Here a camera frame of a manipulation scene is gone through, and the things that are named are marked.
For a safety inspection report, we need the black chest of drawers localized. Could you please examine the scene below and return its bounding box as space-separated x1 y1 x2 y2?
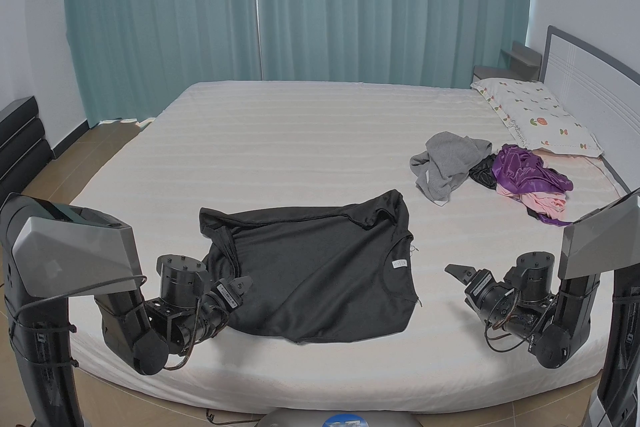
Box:
0 96 56 195

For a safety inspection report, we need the grey bedside table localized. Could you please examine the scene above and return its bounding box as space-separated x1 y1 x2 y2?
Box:
472 41 543 83

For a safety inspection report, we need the white printed pillow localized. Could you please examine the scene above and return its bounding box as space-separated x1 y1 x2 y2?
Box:
470 77 605 159

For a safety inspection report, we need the black T-shirt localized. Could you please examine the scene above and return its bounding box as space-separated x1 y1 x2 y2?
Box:
198 189 421 345

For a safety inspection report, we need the bed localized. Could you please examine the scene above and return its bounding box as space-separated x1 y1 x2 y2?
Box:
67 26 640 417

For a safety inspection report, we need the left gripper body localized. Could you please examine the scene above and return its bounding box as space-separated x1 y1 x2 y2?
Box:
174 279 247 346

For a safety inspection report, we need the black glossy garment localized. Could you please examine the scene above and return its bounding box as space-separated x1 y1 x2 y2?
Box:
468 155 501 189

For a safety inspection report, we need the purple satin garment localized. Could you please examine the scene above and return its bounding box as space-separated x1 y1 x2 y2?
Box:
491 144 576 228

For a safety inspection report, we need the black cable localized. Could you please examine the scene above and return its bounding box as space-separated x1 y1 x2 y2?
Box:
10 275 147 316
162 330 202 372

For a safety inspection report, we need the pink garment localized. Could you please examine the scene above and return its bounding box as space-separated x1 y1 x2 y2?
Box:
500 187 568 220

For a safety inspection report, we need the grey garment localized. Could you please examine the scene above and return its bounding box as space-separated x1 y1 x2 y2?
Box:
409 131 494 207

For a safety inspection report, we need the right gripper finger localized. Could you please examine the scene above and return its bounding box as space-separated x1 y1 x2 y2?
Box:
461 266 489 287
444 264 472 286

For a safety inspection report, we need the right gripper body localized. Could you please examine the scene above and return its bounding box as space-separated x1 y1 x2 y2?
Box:
466 270 517 330

